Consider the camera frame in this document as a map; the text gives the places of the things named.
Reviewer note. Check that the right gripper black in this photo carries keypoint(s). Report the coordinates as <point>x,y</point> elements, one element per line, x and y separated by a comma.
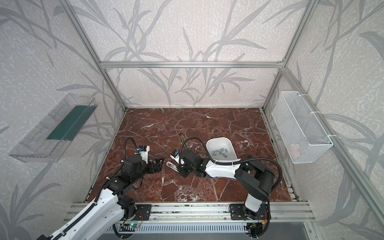
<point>182,166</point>

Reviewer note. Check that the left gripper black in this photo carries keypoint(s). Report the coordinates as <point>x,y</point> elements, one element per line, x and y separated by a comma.
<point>153,166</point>

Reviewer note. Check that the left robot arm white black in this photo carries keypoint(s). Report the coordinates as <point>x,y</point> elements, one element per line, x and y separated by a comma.
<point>111,203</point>

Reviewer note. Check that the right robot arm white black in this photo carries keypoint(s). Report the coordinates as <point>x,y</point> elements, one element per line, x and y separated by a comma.
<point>259,176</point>

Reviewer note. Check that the white plastic tray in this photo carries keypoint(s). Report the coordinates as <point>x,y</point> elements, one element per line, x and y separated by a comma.
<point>222,142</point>

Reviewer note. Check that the grey staple strips pile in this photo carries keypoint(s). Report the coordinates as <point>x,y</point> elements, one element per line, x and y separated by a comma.
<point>221,151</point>

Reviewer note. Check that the green circuit board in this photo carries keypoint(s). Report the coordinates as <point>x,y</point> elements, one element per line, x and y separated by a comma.
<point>129,227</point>

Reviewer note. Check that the pink item in basket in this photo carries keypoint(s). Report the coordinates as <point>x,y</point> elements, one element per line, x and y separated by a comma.
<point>294,151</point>

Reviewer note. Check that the clear plastic wall bin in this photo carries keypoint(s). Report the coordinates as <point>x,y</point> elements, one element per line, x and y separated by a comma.
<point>48,140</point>

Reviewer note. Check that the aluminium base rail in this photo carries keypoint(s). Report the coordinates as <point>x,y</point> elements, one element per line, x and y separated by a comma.
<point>219,212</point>

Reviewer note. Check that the white wire mesh basket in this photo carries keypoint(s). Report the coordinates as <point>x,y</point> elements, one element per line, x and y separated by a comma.
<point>298,124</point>

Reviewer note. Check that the aluminium cage frame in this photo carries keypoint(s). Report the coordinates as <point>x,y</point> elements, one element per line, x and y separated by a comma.
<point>372,197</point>

